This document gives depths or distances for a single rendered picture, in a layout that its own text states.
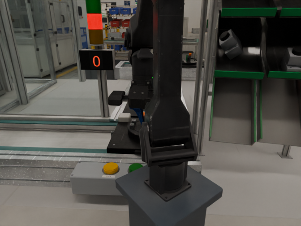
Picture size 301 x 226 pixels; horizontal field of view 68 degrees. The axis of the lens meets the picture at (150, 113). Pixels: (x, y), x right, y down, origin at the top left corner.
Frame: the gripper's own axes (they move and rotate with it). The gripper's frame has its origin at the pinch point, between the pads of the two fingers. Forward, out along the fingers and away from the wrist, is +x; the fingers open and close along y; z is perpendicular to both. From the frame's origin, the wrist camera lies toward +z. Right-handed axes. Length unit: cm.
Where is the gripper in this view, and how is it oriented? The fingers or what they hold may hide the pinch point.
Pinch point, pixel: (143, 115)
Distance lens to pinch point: 64.2
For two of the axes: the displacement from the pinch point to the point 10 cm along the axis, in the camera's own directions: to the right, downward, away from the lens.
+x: 0.0, 9.2, 3.9
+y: 10.0, 0.3, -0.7
